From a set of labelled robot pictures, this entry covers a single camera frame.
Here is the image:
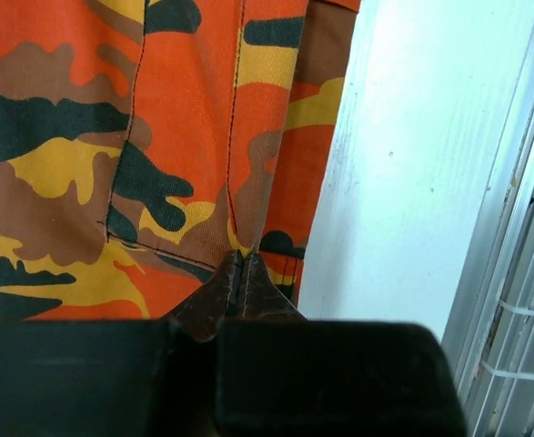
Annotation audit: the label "orange camouflage trousers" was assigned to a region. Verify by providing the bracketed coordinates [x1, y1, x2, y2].
[0, 1, 360, 320]

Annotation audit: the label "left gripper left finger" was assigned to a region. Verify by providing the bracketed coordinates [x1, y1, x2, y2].
[0, 251, 242, 436]

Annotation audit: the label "aluminium rail frame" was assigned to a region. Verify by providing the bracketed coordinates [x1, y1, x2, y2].
[442, 22, 534, 436]

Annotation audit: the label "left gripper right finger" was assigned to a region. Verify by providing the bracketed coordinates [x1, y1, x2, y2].
[215, 254, 468, 436]

